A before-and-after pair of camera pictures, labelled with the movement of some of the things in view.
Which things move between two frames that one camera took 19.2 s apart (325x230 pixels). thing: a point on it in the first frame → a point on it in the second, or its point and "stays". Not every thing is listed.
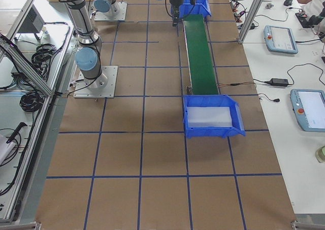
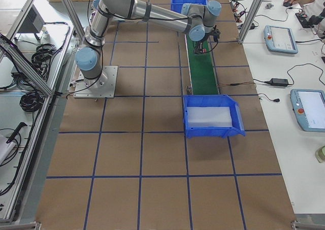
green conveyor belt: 201,67 stays
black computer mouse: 288,2 stays
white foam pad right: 206,116 stays
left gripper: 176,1 → 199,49
